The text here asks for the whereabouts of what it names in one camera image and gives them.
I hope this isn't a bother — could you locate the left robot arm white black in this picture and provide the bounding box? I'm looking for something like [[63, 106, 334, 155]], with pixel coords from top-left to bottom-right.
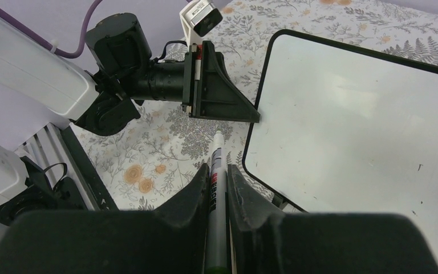
[[0, 1, 260, 226]]

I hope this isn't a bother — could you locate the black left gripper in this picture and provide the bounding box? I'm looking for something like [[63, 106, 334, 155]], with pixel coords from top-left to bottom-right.
[[181, 41, 261, 123]]

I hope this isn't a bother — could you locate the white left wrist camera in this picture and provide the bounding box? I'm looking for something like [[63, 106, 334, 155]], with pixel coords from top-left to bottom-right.
[[179, 0, 223, 47]]

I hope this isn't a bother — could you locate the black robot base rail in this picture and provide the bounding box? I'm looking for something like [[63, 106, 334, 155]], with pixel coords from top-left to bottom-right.
[[22, 123, 120, 212]]

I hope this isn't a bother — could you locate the small black-framed whiteboard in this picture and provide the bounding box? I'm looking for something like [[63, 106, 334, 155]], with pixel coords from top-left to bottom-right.
[[242, 30, 438, 262]]

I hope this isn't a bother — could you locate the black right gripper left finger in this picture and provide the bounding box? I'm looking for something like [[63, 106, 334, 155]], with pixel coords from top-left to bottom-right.
[[0, 164, 210, 273]]

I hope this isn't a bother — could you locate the floral patterned table mat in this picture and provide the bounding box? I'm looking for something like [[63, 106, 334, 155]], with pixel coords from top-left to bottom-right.
[[73, 1, 438, 210]]

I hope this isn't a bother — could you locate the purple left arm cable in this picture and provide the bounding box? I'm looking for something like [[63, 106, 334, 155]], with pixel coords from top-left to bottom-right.
[[0, 0, 104, 60]]

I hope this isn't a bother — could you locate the white marker pen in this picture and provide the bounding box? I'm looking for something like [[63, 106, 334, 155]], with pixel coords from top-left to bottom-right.
[[204, 130, 231, 273]]

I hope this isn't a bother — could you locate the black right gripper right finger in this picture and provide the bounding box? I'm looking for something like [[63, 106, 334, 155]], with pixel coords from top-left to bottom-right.
[[228, 165, 438, 273]]

